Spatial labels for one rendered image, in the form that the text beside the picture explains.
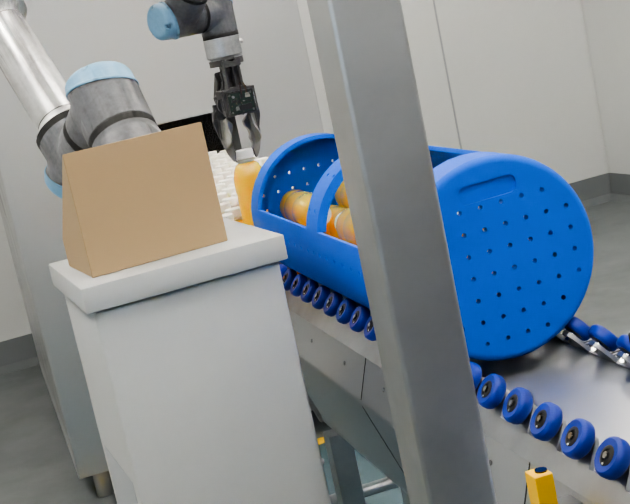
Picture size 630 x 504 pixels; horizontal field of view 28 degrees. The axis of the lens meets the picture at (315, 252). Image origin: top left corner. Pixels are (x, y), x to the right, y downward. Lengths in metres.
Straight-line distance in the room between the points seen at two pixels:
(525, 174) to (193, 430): 0.64
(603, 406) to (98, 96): 0.95
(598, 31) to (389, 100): 6.68
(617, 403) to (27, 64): 1.21
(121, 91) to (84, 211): 0.25
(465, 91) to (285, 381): 5.50
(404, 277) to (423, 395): 0.10
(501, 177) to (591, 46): 6.06
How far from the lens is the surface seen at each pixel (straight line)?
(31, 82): 2.26
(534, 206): 1.74
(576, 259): 1.77
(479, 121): 7.42
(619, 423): 1.54
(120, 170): 1.91
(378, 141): 1.00
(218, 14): 2.58
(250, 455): 1.98
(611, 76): 7.64
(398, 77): 1.00
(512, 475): 1.55
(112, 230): 1.92
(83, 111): 2.07
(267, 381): 1.96
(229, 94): 2.58
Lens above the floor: 1.47
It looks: 11 degrees down
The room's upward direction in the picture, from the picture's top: 12 degrees counter-clockwise
